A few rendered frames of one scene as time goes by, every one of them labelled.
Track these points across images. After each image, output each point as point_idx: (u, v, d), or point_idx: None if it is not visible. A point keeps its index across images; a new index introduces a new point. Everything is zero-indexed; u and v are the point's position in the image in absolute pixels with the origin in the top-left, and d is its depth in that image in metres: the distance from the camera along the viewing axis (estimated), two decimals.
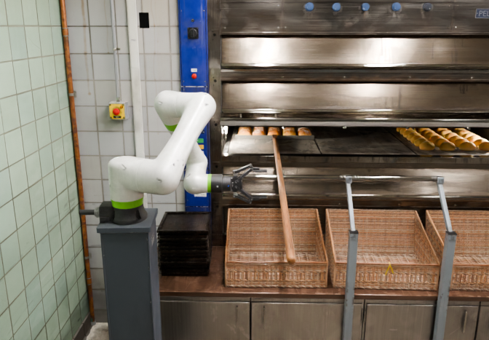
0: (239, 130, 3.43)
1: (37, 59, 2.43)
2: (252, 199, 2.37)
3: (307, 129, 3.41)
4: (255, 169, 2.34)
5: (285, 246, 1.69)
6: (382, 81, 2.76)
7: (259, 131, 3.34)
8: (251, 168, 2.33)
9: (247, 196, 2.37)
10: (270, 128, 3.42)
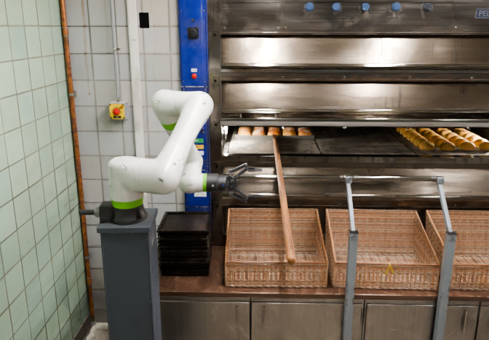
0: (239, 130, 3.43)
1: (37, 59, 2.43)
2: (247, 199, 2.37)
3: (307, 129, 3.41)
4: (249, 168, 2.34)
5: (285, 246, 1.69)
6: (382, 81, 2.76)
7: (259, 131, 3.34)
8: (246, 167, 2.33)
9: (243, 195, 2.37)
10: (270, 128, 3.42)
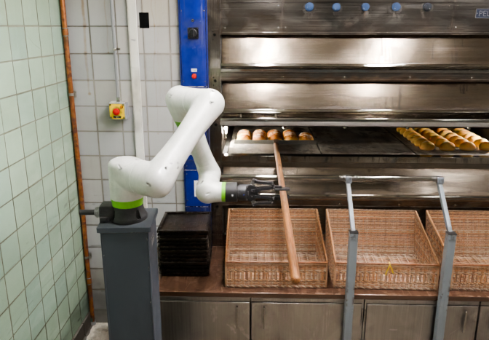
0: (238, 135, 3.29)
1: (37, 59, 2.43)
2: (273, 199, 2.21)
3: (309, 133, 3.27)
4: (276, 187, 2.20)
5: (289, 263, 1.55)
6: (382, 81, 2.76)
7: (259, 135, 3.20)
8: (273, 186, 2.19)
9: (268, 198, 2.21)
10: (271, 132, 3.29)
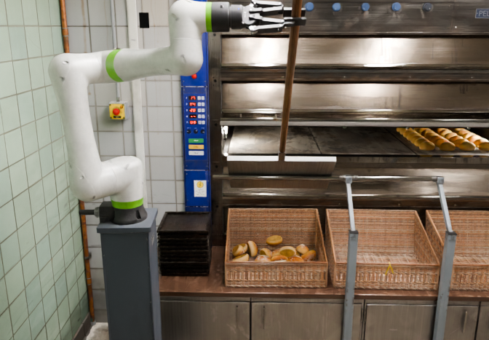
0: None
1: (37, 59, 2.43)
2: (283, 20, 1.49)
3: (314, 258, 2.82)
4: (286, 9, 1.52)
5: None
6: (382, 81, 2.76)
7: None
8: (281, 6, 1.52)
9: (273, 20, 1.50)
10: (273, 251, 2.87)
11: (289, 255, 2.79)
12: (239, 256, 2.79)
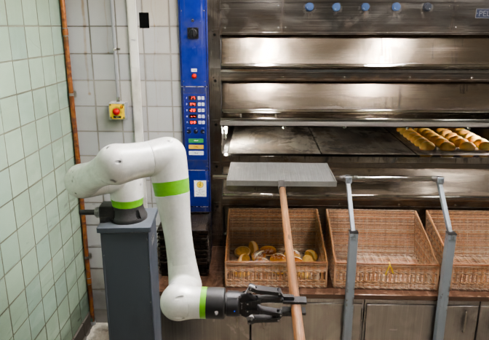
0: (235, 251, 2.91)
1: (37, 59, 2.43)
2: (281, 315, 1.42)
3: None
4: (286, 298, 1.41)
5: None
6: (382, 81, 2.76)
7: (261, 255, 2.83)
8: (281, 298, 1.40)
9: (272, 314, 1.42)
10: (273, 254, 2.82)
11: (299, 276, 2.67)
12: None
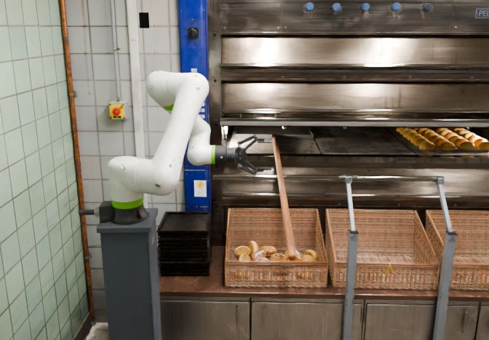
0: (235, 251, 2.91)
1: (37, 59, 2.43)
2: (256, 171, 2.34)
3: None
4: (259, 140, 2.30)
5: (286, 242, 1.71)
6: (382, 81, 2.76)
7: (261, 255, 2.83)
8: (255, 139, 2.29)
9: (252, 167, 2.33)
10: (273, 254, 2.82)
11: (299, 276, 2.67)
12: None
